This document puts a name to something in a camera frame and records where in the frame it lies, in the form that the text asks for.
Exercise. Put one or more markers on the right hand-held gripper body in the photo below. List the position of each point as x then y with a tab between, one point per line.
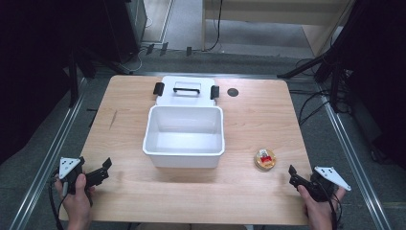
328	177

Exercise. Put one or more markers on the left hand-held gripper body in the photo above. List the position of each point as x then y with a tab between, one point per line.
71	166

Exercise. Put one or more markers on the person's left hand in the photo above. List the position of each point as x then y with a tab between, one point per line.
77	204

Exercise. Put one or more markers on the person's right hand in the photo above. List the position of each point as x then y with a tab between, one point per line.
317	212

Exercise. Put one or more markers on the white plastic storage box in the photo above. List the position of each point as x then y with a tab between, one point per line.
183	127

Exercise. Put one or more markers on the black metal stand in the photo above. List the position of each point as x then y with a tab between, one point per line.
74	80

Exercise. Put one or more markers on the black round table grommet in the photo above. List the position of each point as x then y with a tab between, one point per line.
233	92

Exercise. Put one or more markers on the black tripod stand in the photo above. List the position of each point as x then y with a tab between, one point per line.
319	60

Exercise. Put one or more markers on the black cabinet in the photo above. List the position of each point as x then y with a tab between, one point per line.
126	28

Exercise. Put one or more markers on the light wooden partition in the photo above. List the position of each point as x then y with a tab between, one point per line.
274	14

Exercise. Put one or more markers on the metal floor rail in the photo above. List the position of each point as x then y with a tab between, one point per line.
48	159
354	159

